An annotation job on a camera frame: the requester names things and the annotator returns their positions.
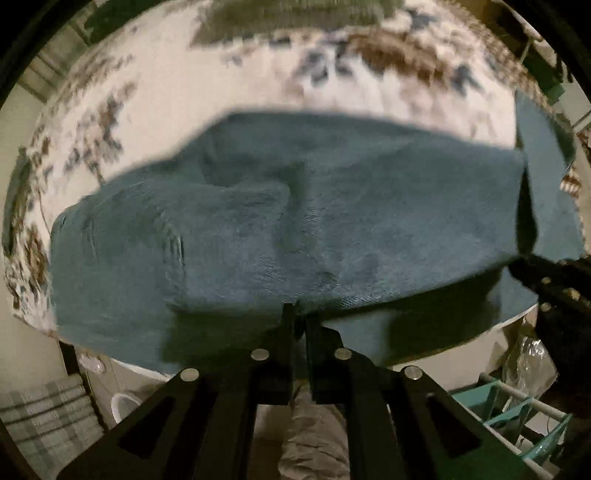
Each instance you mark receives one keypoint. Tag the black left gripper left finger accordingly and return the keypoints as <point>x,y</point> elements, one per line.
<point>197,425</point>

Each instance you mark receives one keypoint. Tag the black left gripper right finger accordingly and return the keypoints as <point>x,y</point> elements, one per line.
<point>402,425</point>

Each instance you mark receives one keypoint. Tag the teal and white drying rack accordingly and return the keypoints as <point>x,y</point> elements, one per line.
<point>530,428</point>

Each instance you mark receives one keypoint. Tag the blue denim jeans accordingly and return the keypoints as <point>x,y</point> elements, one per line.
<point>398,237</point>

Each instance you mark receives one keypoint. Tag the dark green folded blanket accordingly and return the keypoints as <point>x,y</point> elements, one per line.
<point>227,20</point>

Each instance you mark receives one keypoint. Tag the floral fleece bed blanket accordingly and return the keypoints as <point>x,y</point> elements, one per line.
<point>145,89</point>

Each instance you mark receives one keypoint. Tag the white round bucket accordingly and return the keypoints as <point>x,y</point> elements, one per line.
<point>122,404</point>

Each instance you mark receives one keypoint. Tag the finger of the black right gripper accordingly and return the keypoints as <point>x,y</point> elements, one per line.
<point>562,289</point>

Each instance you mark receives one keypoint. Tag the plaid grey cloth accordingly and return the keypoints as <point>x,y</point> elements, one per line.
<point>51,424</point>

